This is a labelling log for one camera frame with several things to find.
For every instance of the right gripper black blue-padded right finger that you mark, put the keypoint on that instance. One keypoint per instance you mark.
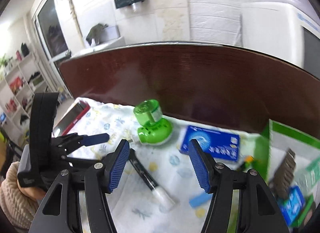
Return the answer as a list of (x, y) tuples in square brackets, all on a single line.
[(258, 210)]

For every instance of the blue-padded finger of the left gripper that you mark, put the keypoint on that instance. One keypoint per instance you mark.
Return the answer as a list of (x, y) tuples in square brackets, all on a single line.
[(94, 139)]

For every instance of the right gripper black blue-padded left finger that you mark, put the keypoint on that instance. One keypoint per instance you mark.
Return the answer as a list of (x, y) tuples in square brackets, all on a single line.
[(59, 213)]

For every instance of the blue square box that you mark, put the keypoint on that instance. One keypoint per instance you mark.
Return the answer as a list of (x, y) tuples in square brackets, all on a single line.
[(293, 205)]

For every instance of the brown plastic hair claw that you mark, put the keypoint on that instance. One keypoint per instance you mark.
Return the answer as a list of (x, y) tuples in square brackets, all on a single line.
[(283, 176)]

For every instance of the blue-capped black pen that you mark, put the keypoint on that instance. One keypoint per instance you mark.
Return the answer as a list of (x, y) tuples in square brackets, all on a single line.
[(197, 201)]

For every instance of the green mosquito repellent plug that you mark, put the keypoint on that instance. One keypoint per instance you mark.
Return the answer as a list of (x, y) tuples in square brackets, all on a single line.
[(154, 128)]

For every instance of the black marker pen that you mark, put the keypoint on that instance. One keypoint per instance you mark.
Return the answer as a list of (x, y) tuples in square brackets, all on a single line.
[(158, 192)]

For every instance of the blue medicine box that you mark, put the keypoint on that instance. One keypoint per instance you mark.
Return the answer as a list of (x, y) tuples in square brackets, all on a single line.
[(220, 145)]

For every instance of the hand in beige sleeve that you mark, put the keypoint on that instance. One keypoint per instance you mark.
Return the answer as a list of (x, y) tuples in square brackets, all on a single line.
[(19, 204)]

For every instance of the red framed tablet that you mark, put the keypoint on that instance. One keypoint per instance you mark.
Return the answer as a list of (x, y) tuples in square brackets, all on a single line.
[(70, 119)]

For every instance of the green cardboard box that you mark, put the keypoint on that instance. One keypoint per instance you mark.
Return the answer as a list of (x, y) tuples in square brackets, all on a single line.
[(270, 149)]

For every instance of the plastic water bottle green label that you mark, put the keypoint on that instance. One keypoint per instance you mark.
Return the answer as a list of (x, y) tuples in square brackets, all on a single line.
[(309, 177)]

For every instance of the white shelf unit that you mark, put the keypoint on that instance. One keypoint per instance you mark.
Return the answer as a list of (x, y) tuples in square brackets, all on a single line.
[(20, 81)]

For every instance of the giraffe print white cloth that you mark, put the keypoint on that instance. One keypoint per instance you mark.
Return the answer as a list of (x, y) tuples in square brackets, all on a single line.
[(133, 207)]

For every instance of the dark cloth on counter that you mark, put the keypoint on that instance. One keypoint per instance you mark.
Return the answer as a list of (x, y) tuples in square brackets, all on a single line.
[(95, 33)]

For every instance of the white water purifier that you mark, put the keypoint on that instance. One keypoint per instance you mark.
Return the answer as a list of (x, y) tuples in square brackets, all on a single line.
[(286, 29)]

